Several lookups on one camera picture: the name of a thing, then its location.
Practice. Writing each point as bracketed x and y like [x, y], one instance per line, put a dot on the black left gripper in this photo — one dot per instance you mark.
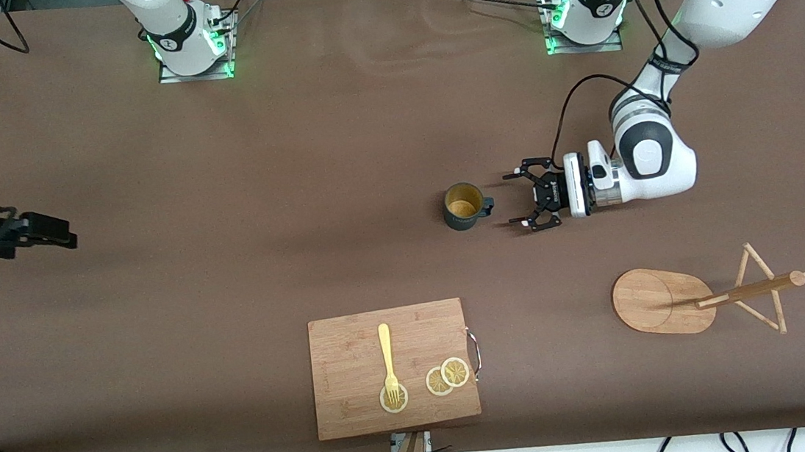
[551, 193]

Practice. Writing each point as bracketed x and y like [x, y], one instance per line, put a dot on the teal mug with yellow inside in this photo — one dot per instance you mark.
[457, 221]

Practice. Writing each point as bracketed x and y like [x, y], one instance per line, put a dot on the wooden cup rack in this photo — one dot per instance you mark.
[661, 301]

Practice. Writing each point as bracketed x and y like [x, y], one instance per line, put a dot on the lemon slice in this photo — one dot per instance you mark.
[434, 384]
[456, 371]
[402, 402]

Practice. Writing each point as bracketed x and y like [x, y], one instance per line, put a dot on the yellow plastic fork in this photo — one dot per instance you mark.
[385, 346]

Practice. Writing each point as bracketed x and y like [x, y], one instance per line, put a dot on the brown table cloth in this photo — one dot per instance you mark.
[292, 155]

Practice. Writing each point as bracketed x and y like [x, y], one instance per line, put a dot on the wooden cutting board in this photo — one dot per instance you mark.
[349, 364]

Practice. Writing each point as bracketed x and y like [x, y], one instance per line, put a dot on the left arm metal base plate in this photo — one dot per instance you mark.
[588, 48]

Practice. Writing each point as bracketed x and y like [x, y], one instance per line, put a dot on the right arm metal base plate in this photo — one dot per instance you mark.
[200, 76]

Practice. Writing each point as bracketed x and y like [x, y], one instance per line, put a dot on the metal beam bracket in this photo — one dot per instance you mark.
[426, 441]

